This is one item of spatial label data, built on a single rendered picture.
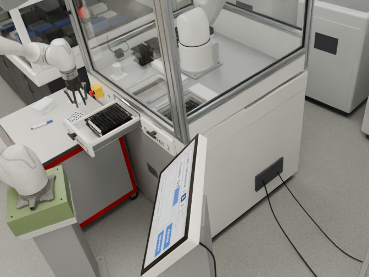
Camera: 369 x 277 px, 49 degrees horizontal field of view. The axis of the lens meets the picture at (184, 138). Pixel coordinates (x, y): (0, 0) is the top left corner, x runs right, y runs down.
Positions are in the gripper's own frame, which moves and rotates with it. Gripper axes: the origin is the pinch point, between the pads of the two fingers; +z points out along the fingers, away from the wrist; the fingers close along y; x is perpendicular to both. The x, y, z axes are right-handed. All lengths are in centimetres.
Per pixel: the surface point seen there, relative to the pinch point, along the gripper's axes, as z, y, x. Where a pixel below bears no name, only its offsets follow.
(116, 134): 10.7, 12.0, -21.6
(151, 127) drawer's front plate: 5.4, 30.0, -33.0
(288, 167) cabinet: 81, 118, -36
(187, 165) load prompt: -18, 28, -92
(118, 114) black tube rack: 7.6, 18.0, -8.7
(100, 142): 9.9, 1.9, -24.4
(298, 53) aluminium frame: -9, 121, -35
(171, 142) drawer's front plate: 6, 34, -49
